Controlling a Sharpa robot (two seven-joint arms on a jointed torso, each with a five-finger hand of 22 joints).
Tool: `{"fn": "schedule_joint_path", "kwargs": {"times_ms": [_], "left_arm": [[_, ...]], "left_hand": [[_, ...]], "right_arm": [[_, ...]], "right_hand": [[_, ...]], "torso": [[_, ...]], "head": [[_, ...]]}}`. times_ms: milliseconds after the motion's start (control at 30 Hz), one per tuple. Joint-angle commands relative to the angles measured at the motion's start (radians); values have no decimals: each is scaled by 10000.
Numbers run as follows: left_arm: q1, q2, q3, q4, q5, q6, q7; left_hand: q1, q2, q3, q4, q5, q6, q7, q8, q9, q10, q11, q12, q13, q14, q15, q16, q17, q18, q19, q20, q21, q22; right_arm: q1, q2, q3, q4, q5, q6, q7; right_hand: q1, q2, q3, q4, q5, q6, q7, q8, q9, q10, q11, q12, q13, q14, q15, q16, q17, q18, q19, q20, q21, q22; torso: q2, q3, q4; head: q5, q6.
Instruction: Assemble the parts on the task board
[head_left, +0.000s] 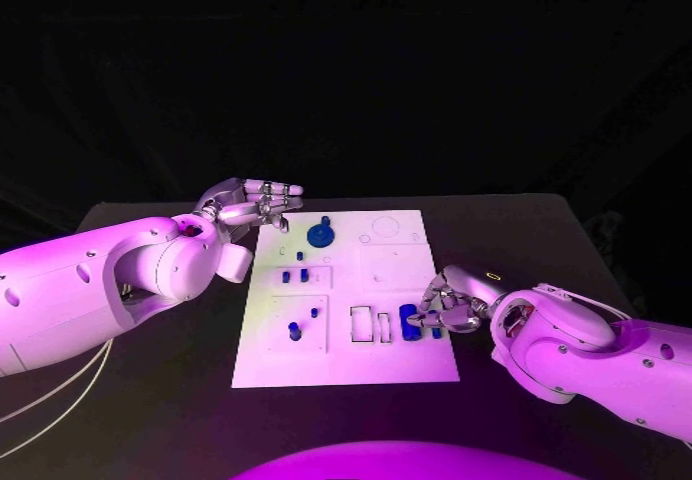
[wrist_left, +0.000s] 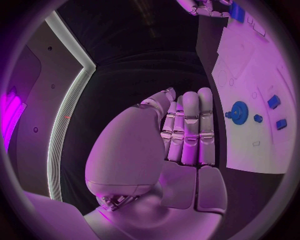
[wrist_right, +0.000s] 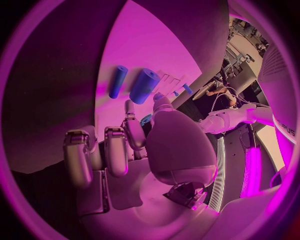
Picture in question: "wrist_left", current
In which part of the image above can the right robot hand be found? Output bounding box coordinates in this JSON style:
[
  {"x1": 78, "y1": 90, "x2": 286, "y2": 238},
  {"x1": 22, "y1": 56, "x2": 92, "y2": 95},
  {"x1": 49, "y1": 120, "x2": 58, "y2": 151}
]
[{"x1": 175, "y1": 0, "x2": 234, "y2": 19}]

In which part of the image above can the glowing light bar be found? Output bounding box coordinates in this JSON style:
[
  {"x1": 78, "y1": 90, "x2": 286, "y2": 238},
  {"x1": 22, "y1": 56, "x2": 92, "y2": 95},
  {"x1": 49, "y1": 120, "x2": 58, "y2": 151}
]
[{"x1": 0, "y1": 86, "x2": 28, "y2": 152}]

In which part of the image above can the white task board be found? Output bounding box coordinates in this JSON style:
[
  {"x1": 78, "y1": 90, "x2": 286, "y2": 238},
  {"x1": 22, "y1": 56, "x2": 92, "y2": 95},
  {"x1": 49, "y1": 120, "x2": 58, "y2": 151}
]
[{"x1": 195, "y1": 10, "x2": 299, "y2": 175}]

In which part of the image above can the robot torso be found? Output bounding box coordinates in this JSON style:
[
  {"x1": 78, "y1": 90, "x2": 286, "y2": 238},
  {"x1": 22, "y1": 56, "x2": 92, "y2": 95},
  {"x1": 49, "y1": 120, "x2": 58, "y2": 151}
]
[{"x1": 5, "y1": 10, "x2": 97, "y2": 202}]

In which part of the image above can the blue gear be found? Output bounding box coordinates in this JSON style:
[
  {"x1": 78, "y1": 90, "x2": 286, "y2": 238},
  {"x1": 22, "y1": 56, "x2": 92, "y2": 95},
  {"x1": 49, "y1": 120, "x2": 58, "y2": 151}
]
[{"x1": 230, "y1": 100, "x2": 250, "y2": 126}]

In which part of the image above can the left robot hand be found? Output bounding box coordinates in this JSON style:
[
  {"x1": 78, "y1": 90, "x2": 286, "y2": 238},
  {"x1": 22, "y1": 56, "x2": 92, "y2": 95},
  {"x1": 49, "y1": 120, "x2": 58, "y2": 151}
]
[{"x1": 83, "y1": 86, "x2": 229, "y2": 240}]

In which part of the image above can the blue block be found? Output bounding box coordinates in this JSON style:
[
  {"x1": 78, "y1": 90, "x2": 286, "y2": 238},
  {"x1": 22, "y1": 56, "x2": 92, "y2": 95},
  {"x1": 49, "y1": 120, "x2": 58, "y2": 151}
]
[
  {"x1": 275, "y1": 118, "x2": 289, "y2": 131},
  {"x1": 266, "y1": 94, "x2": 282, "y2": 110},
  {"x1": 228, "y1": 3, "x2": 247, "y2": 24}
]

